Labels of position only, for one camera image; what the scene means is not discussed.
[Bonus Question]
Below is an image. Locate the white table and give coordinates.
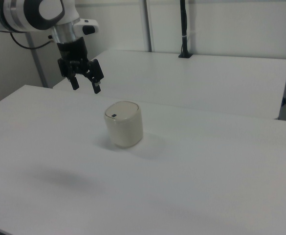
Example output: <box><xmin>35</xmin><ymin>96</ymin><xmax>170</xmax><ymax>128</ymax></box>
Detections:
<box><xmin>52</xmin><ymin>49</ymin><xmax>286</xmax><ymax>120</ymax></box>

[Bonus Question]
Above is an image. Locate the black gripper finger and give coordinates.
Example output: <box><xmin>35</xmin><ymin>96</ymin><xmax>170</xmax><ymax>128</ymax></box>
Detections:
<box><xmin>57</xmin><ymin>58</ymin><xmax>80</xmax><ymax>91</ymax></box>
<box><xmin>84</xmin><ymin>58</ymin><xmax>105</xmax><ymax>94</ymax></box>

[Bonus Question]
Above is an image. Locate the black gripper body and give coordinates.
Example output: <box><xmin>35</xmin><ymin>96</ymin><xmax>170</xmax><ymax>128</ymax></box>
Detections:
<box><xmin>56</xmin><ymin>36</ymin><xmax>89</xmax><ymax>74</ymax></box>

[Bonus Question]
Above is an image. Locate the cream trash bin lid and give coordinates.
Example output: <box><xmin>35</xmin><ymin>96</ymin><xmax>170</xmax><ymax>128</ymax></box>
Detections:
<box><xmin>105</xmin><ymin>100</ymin><xmax>140</xmax><ymax>122</ymax></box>

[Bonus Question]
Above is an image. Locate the grey aluminium frame post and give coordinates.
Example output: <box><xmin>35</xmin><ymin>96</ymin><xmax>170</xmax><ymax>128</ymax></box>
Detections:
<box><xmin>141</xmin><ymin>0</ymin><xmax>156</xmax><ymax>52</ymax></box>
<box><xmin>26</xmin><ymin>31</ymin><xmax>47</xmax><ymax>88</ymax></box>

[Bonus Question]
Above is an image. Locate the cream plastic trash bin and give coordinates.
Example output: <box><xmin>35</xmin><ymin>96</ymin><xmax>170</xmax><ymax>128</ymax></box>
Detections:
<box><xmin>103</xmin><ymin>99</ymin><xmax>143</xmax><ymax>149</ymax></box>

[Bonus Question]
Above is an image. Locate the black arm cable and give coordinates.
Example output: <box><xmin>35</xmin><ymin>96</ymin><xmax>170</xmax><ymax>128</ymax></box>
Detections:
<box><xmin>9</xmin><ymin>31</ymin><xmax>55</xmax><ymax>50</ymax></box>

